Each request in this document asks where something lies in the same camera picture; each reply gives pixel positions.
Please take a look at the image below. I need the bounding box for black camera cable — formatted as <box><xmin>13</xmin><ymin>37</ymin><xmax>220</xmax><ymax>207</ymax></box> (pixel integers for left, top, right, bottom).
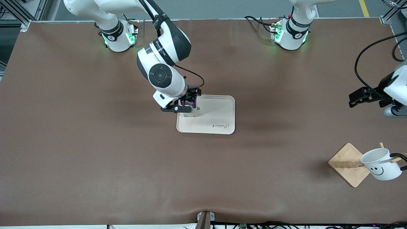
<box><xmin>138</xmin><ymin>0</ymin><xmax>204</xmax><ymax>88</ymax></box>
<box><xmin>355</xmin><ymin>31</ymin><xmax>407</xmax><ymax>97</ymax></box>

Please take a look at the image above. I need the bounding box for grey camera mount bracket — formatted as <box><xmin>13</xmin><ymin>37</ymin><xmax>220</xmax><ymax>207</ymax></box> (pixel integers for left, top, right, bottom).
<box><xmin>195</xmin><ymin>211</ymin><xmax>216</xmax><ymax>229</ymax></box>

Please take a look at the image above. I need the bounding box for brown table mat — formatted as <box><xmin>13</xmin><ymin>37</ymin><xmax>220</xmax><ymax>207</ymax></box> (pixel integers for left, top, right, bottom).
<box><xmin>0</xmin><ymin>18</ymin><xmax>407</xmax><ymax>227</ymax></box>

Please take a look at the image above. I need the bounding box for cream rabbit print tray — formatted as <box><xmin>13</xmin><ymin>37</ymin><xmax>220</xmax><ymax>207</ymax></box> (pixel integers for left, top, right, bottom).
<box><xmin>176</xmin><ymin>94</ymin><xmax>236</xmax><ymax>135</ymax></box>

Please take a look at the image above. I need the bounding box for wooden mug rack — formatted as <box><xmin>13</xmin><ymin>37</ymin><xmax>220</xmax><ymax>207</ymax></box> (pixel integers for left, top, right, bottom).
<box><xmin>328</xmin><ymin>142</ymin><xmax>407</xmax><ymax>188</ymax></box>

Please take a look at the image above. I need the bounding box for black base cable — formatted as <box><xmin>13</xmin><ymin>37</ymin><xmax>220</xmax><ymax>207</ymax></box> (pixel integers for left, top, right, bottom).
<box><xmin>244</xmin><ymin>15</ymin><xmax>279</xmax><ymax>34</ymax></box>
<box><xmin>122</xmin><ymin>14</ymin><xmax>146</xmax><ymax>35</ymax></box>

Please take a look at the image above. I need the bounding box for aluminium frame profile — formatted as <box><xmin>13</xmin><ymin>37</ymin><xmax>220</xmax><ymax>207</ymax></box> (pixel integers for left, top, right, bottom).
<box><xmin>379</xmin><ymin>0</ymin><xmax>407</xmax><ymax>26</ymax></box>
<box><xmin>0</xmin><ymin>0</ymin><xmax>51</xmax><ymax>33</ymax></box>

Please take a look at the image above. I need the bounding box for white smiley mug black handle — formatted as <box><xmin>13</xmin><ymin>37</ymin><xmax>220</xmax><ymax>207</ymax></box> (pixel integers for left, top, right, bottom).
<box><xmin>360</xmin><ymin>148</ymin><xmax>407</xmax><ymax>181</ymax></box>

